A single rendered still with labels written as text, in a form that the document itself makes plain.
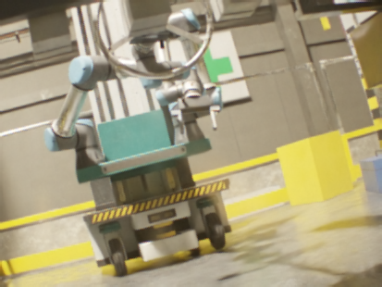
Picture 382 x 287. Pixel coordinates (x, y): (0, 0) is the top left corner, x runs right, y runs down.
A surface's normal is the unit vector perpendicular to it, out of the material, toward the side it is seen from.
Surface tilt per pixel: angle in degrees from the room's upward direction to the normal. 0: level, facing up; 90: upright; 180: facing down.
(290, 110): 90
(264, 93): 90
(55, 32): 90
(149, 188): 90
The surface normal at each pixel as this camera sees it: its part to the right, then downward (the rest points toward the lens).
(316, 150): 0.40, -0.17
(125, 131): 0.18, -0.11
